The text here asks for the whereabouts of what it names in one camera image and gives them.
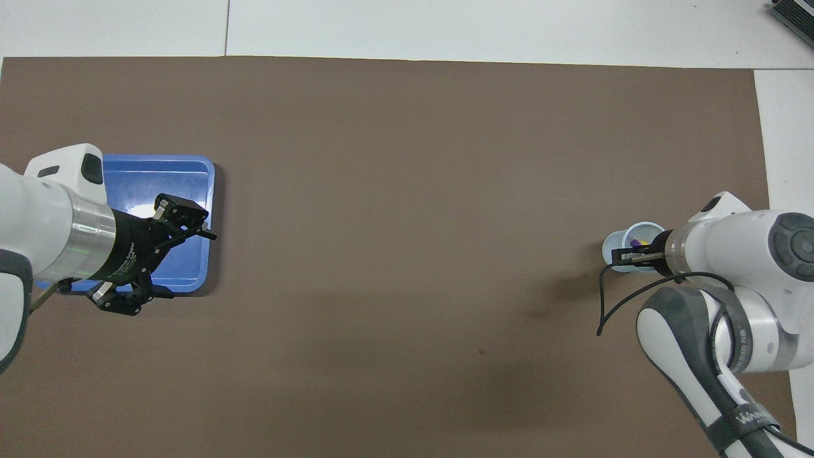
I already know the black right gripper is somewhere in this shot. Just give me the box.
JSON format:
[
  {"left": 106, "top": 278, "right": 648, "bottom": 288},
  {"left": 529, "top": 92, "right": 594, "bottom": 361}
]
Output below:
[{"left": 610, "top": 229, "right": 676, "bottom": 277}]

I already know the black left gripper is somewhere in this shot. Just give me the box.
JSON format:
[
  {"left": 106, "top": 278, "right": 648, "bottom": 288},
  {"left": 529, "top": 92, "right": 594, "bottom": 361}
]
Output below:
[{"left": 88, "top": 193, "right": 217, "bottom": 317}]

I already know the blue plastic tray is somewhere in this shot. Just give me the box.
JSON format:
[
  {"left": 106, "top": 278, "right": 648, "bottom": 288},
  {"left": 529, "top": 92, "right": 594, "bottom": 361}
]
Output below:
[{"left": 32, "top": 155, "right": 216, "bottom": 294}]

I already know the translucent plastic cup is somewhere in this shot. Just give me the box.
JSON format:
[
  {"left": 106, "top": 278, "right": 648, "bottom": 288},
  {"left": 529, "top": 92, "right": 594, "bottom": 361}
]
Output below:
[{"left": 602, "top": 221, "right": 666, "bottom": 274}]

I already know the brown table mat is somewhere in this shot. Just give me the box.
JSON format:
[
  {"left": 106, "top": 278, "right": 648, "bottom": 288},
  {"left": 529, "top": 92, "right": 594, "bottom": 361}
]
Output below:
[{"left": 0, "top": 56, "right": 799, "bottom": 458}]

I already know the grey ribbed device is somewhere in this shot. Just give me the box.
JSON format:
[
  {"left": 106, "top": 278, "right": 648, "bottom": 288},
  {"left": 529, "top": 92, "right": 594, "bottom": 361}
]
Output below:
[{"left": 765, "top": 0, "right": 814, "bottom": 36}]

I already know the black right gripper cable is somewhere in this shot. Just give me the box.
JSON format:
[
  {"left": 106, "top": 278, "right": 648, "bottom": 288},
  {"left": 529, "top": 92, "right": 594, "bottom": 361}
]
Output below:
[{"left": 596, "top": 264, "right": 740, "bottom": 377}]

